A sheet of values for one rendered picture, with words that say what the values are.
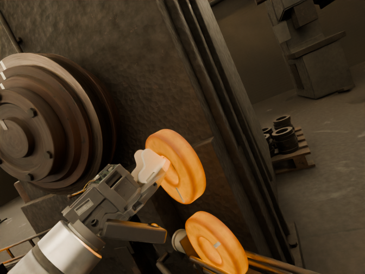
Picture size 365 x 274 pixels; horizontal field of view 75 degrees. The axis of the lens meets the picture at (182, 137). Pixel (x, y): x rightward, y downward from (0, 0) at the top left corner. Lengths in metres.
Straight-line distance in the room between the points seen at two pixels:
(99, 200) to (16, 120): 0.45
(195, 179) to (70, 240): 0.21
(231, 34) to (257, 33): 0.64
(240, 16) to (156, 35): 6.02
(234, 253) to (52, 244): 0.31
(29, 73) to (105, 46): 0.24
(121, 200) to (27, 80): 0.51
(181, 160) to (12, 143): 0.56
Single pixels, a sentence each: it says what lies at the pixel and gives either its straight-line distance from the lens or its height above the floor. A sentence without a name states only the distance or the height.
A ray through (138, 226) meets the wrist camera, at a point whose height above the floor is 0.86.
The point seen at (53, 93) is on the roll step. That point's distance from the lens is 0.76.
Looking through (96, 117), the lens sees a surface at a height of 1.07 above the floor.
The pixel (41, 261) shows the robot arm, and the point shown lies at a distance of 0.41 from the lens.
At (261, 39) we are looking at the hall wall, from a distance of 6.67.
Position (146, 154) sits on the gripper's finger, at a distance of 0.44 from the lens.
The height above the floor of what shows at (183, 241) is 0.71.
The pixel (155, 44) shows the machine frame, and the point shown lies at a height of 1.20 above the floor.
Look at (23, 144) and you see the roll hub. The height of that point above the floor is 1.09.
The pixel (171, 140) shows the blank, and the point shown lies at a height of 0.96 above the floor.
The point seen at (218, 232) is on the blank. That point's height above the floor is 0.76.
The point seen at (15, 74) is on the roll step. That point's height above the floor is 1.28.
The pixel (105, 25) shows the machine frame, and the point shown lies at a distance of 0.86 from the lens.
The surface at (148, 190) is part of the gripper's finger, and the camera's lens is 0.42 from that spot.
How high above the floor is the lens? 1.03
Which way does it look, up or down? 9 degrees down
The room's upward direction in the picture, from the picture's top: 25 degrees counter-clockwise
